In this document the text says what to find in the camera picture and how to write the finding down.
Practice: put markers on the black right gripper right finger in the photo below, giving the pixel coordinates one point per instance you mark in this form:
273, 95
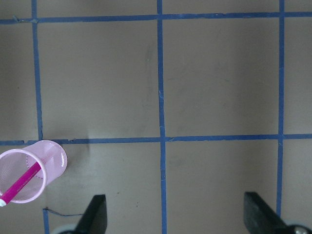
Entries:
259, 218

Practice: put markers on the pink highlighter pen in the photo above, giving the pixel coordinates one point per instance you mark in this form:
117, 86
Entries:
14, 189

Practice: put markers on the pink mesh pen cup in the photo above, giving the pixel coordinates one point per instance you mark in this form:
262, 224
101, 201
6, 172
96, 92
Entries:
15, 162

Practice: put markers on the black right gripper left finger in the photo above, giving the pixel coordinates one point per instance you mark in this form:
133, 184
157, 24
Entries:
94, 219

